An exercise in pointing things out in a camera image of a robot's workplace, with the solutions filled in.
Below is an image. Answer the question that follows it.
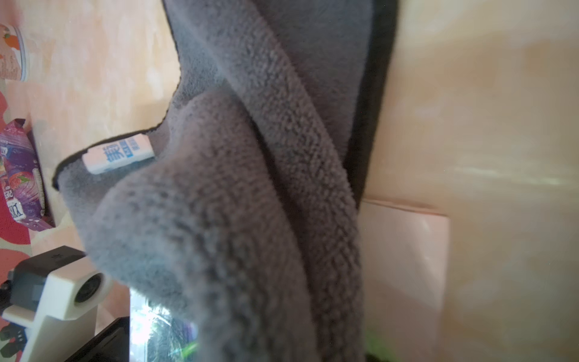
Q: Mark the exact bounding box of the grey microfibre cloth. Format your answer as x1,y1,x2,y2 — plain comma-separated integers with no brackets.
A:
53,1,399,361

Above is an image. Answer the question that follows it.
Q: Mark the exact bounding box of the blue science book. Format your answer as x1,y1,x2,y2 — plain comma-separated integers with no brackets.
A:
129,200,450,361

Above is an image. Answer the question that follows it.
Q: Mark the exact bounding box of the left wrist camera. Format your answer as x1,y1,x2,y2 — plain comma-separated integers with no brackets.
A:
1,246,113,361

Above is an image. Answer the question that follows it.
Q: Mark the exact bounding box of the purple candy bag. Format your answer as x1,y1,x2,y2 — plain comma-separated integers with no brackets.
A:
1,119,54,232

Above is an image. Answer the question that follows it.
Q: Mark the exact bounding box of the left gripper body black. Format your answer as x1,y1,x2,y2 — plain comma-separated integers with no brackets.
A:
66,317,130,362

